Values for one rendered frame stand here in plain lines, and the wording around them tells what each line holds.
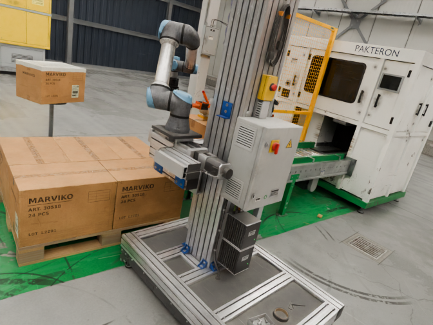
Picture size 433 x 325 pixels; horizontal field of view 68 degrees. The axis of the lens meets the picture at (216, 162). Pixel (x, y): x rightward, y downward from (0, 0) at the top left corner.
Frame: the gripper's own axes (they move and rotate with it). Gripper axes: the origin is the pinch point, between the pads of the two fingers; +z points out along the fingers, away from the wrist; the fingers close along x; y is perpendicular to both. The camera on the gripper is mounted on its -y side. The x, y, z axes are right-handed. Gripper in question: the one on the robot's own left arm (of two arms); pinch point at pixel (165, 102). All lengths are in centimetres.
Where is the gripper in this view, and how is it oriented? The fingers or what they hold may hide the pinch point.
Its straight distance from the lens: 256.0
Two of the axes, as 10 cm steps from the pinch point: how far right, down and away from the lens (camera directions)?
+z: -2.0, 9.2, 3.3
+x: -6.1, -3.8, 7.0
